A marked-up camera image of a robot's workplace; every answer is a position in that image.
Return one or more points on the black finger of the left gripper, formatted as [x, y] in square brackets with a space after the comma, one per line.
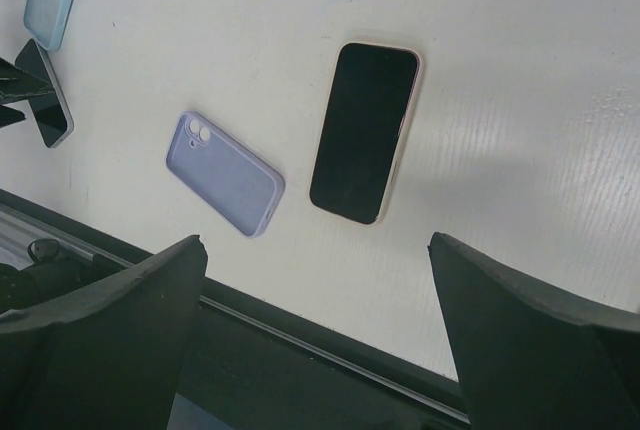
[17, 85]

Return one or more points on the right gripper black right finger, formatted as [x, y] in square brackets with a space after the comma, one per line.
[530, 355]

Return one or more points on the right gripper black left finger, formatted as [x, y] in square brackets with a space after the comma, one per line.
[107, 355]

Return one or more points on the lavender phone case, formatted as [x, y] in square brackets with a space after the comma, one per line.
[224, 173]

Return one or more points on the beige clear phone case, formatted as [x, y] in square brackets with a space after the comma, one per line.
[400, 150]

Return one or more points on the black phone pink edge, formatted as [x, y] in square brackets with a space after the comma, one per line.
[362, 132]

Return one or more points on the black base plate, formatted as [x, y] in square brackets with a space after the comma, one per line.
[248, 364]

